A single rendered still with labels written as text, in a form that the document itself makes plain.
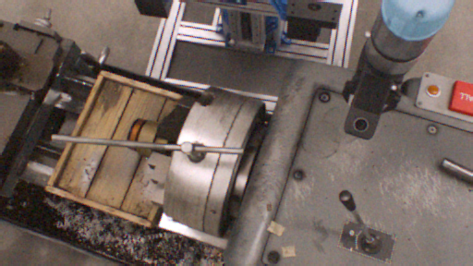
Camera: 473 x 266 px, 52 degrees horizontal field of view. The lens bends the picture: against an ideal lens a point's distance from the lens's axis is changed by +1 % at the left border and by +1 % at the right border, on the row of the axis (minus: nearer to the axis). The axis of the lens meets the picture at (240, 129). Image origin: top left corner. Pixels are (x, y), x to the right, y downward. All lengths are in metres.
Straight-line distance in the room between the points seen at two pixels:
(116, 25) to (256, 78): 0.83
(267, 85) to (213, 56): 0.27
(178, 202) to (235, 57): 1.25
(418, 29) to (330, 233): 0.43
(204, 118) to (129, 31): 1.62
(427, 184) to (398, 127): 0.11
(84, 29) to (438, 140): 2.00
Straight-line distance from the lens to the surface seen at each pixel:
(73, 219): 1.69
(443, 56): 2.52
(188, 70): 2.15
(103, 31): 2.58
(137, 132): 1.11
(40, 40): 1.46
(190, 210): 0.99
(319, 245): 0.89
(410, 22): 0.60
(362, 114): 0.75
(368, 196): 0.91
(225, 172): 0.93
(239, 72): 2.12
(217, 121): 0.96
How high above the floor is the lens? 2.13
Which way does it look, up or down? 72 degrees down
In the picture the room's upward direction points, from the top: 9 degrees counter-clockwise
